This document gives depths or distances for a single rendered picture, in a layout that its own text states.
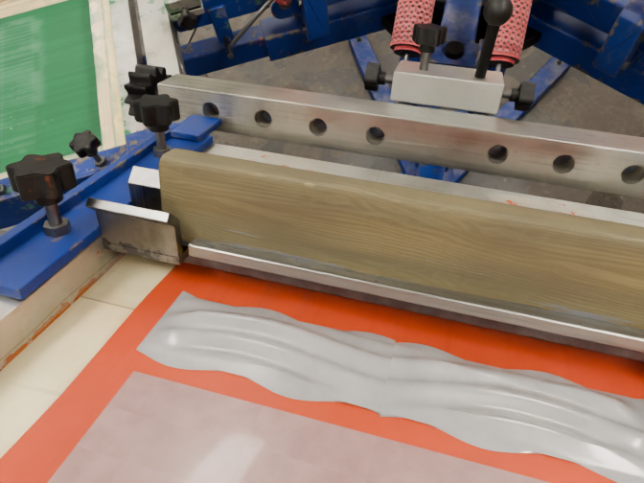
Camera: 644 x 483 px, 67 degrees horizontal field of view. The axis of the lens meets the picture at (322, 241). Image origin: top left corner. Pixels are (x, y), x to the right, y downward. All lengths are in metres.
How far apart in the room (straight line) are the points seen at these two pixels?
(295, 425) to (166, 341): 0.12
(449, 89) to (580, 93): 1.70
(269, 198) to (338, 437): 0.17
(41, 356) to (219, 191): 0.17
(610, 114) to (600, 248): 1.90
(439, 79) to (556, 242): 0.30
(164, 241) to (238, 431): 0.17
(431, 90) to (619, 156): 0.21
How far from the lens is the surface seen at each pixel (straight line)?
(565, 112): 2.20
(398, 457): 0.33
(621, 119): 2.26
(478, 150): 0.57
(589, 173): 0.60
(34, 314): 0.41
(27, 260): 0.42
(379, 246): 0.37
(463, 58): 0.81
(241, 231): 0.39
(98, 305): 0.43
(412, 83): 0.61
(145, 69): 0.69
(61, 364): 0.40
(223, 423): 0.34
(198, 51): 1.05
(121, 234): 0.44
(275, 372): 0.35
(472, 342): 0.41
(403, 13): 0.73
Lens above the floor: 1.61
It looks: 64 degrees down
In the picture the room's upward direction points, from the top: 12 degrees counter-clockwise
